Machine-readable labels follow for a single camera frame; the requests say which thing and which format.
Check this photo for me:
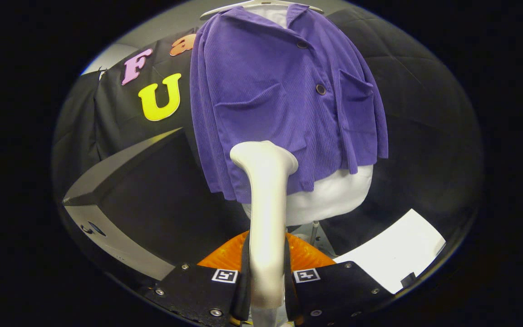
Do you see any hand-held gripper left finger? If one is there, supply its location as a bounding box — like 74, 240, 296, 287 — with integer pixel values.
146, 230, 252, 326

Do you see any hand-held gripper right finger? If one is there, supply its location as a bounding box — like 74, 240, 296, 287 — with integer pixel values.
284, 232, 395, 326

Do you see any white garment steamer with hose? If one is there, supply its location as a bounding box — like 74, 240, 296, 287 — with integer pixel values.
230, 140, 299, 327

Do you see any purple corduroy jacket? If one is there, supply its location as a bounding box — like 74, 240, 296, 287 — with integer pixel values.
190, 4, 389, 204

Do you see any white clothes hanger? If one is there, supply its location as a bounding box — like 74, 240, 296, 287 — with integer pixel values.
199, 0, 325, 20

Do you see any metal mannequin stand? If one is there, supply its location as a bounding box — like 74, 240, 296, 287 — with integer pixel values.
289, 221, 337, 259

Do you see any white flat floor board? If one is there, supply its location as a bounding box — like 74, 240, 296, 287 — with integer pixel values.
334, 209, 447, 294

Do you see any white mannequin torso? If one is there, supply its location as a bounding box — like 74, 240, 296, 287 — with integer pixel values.
242, 4, 374, 227

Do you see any grey cabinet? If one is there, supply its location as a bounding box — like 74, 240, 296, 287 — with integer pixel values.
62, 128, 251, 281

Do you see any black backdrop cloth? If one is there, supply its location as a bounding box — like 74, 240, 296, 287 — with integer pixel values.
52, 9, 484, 255

